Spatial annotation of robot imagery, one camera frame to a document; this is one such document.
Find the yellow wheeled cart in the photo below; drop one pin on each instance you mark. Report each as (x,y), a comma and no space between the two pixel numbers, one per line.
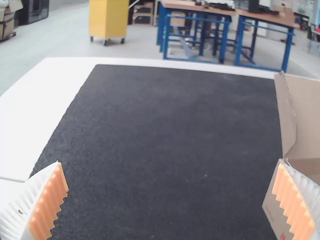
(107,20)

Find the black mat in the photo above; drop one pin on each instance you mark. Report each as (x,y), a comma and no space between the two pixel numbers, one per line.
(162,137)

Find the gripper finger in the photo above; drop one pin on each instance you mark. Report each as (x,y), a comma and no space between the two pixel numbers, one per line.
(27,210)
(297,200)

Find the cardboard box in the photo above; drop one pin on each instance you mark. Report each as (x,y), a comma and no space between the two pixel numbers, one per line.
(306,112)

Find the blue frame workbench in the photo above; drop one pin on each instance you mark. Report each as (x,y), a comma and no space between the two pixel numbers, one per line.
(167,32)
(290,42)

